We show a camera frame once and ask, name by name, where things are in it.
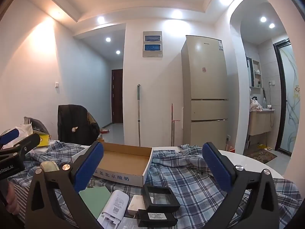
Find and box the grey bag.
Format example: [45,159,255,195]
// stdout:
[24,117,49,135]

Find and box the dark brown door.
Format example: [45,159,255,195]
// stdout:
[112,69,124,124]

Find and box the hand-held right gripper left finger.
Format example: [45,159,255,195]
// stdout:
[25,141,104,229]

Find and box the beige refrigerator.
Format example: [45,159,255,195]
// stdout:
[180,35,230,152]

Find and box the black frame box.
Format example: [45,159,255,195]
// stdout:
[141,185,181,211]

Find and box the red broom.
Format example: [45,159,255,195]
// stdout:
[170,103,180,146]

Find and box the black jacket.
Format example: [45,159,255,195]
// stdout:
[58,104,100,146]

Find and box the blue plaid cloth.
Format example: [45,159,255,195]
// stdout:
[7,140,303,229]

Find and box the small black box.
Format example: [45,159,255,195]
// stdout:
[137,209,178,227]

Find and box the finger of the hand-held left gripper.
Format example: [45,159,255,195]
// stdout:
[0,133,41,159]
[0,128,20,146]

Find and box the green card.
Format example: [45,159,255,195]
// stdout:
[79,185,111,220]

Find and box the patterned glass door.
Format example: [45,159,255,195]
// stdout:
[273,38,301,158]

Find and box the cardboard box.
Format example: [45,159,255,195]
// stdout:
[71,142,153,187]

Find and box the white remote control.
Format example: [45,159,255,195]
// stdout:
[97,189,130,229]

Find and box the beige vanity cabinet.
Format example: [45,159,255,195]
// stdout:
[248,110,274,136]

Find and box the grey mop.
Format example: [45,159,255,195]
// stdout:
[136,84,141,146]

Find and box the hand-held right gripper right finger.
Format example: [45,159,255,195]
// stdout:
[202,142,280,229]

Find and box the person's left hand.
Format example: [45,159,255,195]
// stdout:
[6,181,18,210]

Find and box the wall shelf niche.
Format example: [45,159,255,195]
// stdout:
[246,57,262,89]

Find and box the pink cloth pile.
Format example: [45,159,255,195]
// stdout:
[250,99,263,111]

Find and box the grey box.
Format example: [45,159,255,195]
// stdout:
[117,217,142,229]

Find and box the grey electrical panel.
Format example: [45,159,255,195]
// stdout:
[142,31,163,58]

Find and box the white plastic bag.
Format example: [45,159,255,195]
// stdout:
[0,124,34,149]

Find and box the round cream container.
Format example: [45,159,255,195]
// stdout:
[40,161,60,172]

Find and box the white adapter box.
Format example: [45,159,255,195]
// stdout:
[127,194,146,216]

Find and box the brown doormat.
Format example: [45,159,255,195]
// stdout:
[246,148,278,164]

